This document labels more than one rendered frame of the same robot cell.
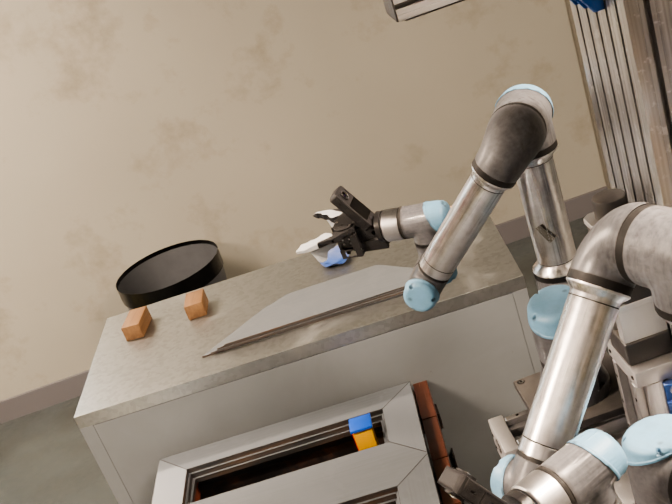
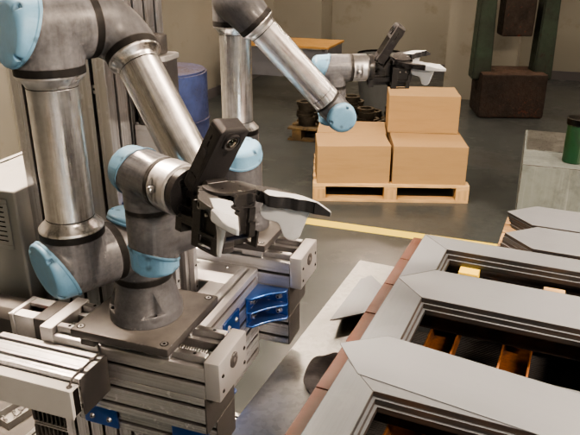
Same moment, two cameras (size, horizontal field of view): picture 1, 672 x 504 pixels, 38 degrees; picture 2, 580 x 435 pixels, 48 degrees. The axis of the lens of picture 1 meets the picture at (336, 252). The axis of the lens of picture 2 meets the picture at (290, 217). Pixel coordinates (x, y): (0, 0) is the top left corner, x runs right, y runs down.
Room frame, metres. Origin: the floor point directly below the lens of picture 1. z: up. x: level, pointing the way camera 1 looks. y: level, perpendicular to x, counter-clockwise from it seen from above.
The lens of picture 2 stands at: (2.78, 0.29, 1.75)
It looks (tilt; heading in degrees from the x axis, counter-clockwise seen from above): 23 degrees down; 199
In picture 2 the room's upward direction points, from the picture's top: straight up
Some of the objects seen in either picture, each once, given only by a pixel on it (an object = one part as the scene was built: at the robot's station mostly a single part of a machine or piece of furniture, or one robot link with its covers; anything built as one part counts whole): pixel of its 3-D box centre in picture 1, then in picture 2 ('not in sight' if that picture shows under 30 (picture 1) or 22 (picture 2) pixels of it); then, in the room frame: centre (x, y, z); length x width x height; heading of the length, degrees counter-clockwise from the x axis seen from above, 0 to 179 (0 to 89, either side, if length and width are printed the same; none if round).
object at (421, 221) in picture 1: (425, 220); (146, 177); (1.99, -0.21, 1.43); 0.11 x 0.08 x 0.09; 64
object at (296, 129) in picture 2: not in sight; (349, 116); (-3.40, -1.27, 0.20); 1.10 x 0.75 x 0.39; 91
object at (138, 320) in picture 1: (136, 323); not in sight; (2.82, 0.67, 1.08); 0.12 x 0.06 x 0.05; 169
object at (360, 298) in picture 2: not in sight; (369, 299); (0.96, -0.08, 0.70); 0.39 x 0.12 x 0.04; 176
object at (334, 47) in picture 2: not in sight; (285, 70); (-4.81, -2.45, 0.34); 1.27 x 0.66 x 0.69; 90
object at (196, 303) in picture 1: (196, 304); not in sight; (2.80, 0.47, 1.08); 0.10 x 0.06 x 0.05; 176
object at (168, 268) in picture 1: (191, 322); not in sight; (4.34, 0.79, 0.32); 0.52 x 0.51 x 0.64; 88
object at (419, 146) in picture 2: not in sight; (387, 141); (-2.07, -0.63, 0.35); 1.26 x 0.96 x 0.71; 96
